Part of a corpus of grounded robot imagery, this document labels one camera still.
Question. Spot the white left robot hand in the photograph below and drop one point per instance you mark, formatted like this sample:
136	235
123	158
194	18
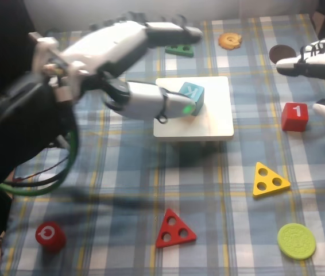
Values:
105	49

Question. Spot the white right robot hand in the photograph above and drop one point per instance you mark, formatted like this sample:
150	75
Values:
323	61

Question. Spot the red number cube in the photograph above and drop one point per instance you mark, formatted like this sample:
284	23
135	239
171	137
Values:
293	122

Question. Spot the teal letter cube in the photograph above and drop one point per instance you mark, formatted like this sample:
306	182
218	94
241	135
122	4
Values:
195	95

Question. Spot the green triangle block with holes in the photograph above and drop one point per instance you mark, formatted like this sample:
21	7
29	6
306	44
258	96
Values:
184	52

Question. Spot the yellow triangle block with holes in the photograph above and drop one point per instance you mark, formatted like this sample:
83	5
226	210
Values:
268	179

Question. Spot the red triangle block with holes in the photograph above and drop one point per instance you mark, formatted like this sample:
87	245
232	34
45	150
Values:
174	230

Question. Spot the red cylinder block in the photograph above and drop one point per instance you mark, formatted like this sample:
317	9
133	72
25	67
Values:
56	243

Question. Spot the dark brown round cookie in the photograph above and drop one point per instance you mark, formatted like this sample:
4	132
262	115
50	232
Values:
278	53

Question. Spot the tan toy cookie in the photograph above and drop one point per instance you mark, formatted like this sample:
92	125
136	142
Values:
226	43

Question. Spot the small white table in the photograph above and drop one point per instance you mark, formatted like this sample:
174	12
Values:
217	120

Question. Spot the blue plaid tablecloth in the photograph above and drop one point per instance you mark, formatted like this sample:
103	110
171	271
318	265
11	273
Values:
122	172

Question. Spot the lime green round cookie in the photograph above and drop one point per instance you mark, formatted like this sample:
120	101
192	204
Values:
296	241

